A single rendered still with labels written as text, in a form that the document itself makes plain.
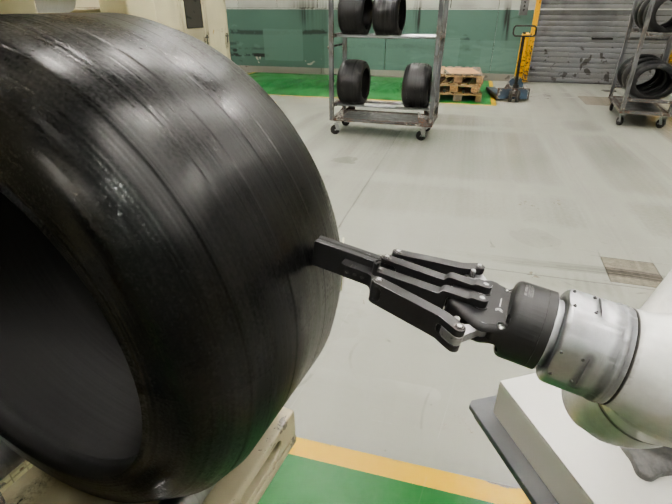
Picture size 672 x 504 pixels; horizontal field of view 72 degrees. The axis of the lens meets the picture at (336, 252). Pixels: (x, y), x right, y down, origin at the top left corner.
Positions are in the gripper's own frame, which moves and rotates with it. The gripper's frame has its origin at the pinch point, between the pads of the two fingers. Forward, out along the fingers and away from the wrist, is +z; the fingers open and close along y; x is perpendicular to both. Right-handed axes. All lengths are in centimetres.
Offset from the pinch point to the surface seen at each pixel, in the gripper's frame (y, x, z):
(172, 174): 12.3, -10.2, 11.3
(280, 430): -6.1, 39.4, 7.9
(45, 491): 15, 50, 37
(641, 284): -251, 109, -106
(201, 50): -3.7, -16.4, 20.8
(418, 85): -520, 74, 114
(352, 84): -512, 89, 192
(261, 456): -0.6, 39.4, 8.1
